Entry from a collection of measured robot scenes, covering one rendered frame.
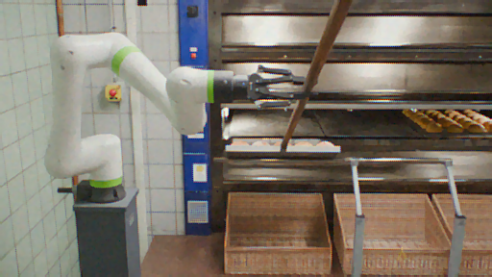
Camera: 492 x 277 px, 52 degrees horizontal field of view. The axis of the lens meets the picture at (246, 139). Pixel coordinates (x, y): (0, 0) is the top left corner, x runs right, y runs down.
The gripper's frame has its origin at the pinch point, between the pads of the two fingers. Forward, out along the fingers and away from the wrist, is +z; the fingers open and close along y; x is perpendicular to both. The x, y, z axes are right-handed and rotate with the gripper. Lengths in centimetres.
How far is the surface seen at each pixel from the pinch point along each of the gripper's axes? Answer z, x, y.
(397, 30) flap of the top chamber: 64, -123, -70
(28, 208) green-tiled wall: -123, -105, 31
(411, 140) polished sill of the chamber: 78, -149, -14
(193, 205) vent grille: -49, -164, 25
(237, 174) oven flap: -23, -157, 7
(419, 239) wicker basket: 85, -164, 43
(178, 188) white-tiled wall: -59, -163, 15
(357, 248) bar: 37, -112, 47
